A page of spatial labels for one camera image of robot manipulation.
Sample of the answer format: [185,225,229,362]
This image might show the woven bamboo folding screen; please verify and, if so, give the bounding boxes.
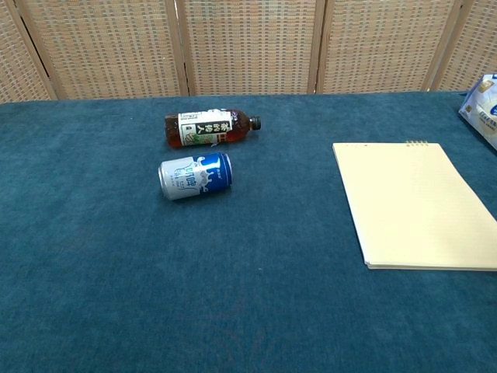
[0,0,497,104]

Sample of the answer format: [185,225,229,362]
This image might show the brown tea bottle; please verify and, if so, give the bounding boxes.
[164,108,262,150]

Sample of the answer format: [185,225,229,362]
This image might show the blue white drink can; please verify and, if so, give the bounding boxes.
[158,152,234,201]

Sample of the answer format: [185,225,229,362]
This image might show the white blue tissue pack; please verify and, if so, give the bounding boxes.
[457,72,497,152]

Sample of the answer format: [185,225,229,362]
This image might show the teal tablecloth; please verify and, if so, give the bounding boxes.
[0,90,497,373]

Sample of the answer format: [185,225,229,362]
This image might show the yellow spiral notepad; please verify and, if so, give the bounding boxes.
[332,140,497,271]

